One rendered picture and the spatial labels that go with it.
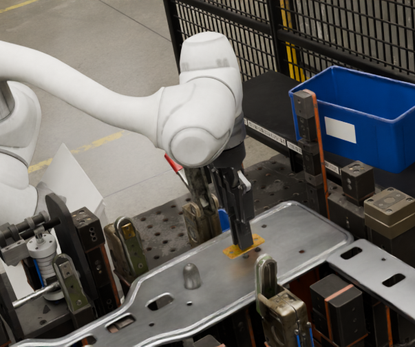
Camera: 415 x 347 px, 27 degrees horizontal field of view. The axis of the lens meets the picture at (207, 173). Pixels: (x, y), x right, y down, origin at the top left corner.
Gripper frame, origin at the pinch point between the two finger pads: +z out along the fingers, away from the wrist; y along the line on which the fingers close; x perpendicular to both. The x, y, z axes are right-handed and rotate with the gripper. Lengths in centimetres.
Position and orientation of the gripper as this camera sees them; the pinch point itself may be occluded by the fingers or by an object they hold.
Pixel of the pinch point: (240, 230)
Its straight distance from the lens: 171.9
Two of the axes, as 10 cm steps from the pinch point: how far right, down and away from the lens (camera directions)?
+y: 5.3, 3.4, -7.8
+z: 1.8, 8.5, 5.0
